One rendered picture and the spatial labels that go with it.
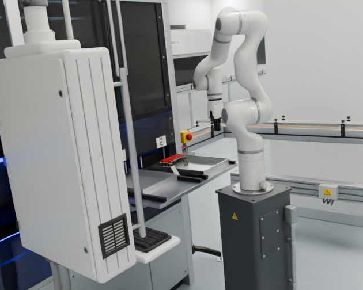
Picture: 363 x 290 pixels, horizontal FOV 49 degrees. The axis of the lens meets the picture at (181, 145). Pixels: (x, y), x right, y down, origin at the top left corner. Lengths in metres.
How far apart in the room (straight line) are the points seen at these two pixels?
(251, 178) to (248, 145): 0.15
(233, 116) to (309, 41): 1.80
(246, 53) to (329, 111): 1.77
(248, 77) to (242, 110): 0.14
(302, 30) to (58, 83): 2.53
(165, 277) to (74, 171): 1.45
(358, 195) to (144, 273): 1.49
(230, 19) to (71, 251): 1.09
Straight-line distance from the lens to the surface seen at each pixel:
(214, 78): 2.11
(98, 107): 1.27
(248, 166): 1.83
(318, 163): 3.57
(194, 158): 2.40
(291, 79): 3.51
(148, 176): 2.17
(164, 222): 2.46
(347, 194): 2.95
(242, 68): 1.77
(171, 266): 2.61
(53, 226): 1.49
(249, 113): 1.77
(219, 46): 1.99
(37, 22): 1.43
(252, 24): 1.79
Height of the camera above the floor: 1.50
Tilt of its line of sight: 13 degrees down
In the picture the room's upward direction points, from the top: 6 degrees counter-clockwise
